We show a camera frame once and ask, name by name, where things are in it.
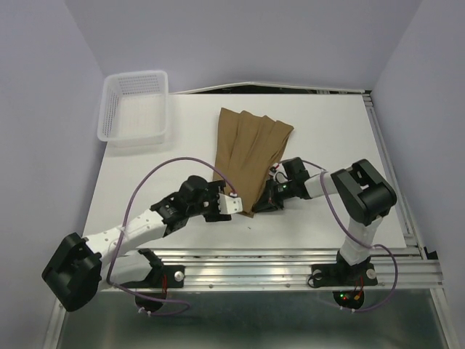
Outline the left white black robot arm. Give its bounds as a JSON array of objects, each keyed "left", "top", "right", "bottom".
[{"left": 41, "top": 175, "right": 243, "bottom": 312}]

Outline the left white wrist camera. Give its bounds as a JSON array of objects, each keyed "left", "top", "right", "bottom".
[{"left": 218, "top": 193, "right": 243, "bottom": 215}]

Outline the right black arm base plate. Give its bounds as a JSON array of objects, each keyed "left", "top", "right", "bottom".
[{"left": 307, "top": 262, "right": 378, "bottom": 312}]

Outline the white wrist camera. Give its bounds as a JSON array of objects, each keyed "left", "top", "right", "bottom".
[
  {"left": 218, "top": 193, "right": 243, "bottom": 215},
  {"left": 269, "top": 162, "right": 288, "bottom": 183}
]

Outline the brown fabric skirt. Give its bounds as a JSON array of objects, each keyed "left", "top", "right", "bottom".
[{"left": 215, "top": 108, "right": 294, "bottom": 217}]

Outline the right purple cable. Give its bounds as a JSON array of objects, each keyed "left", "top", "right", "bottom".
[{"left": 301, "top": 159, "right": 400, "bottom": 314}]

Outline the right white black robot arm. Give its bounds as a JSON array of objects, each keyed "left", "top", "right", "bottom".
[{"left": 252, "top": 157, "right": 397, "bottom": 288}]

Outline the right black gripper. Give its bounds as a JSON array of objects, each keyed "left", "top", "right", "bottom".
[{"left": 253, "top": 177, "right": 296, "bottom": 212}]

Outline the purple cable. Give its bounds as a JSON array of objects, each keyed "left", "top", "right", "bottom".
[
  {"left": 301, "top": 159, "right": 400, "bottom": 314},
  {"left": 107, "top": 156, "right": 237, "bottom": 316}
]

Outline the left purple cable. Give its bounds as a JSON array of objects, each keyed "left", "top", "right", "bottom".
[{"left": 107, "top": 156, "right": 237, "bottom": 316}]

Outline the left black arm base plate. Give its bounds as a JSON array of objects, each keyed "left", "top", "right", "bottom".
[{"left": 126, "top": 265, "right": 185, "bottom": 313}]

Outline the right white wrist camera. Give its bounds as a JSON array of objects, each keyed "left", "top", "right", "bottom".
[{"left": 269, "top": 162, "right": 288, "bottom": 183}]

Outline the white plastic mesh basket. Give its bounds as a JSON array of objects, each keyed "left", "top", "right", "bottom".
[{"left": 97, "top": 70, "right": 169, "bottom": 147}]

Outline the aluminium frame rail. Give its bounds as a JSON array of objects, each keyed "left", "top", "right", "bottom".
[{"left": 48, "top": 94, "right": 455, "bottom": 348}]

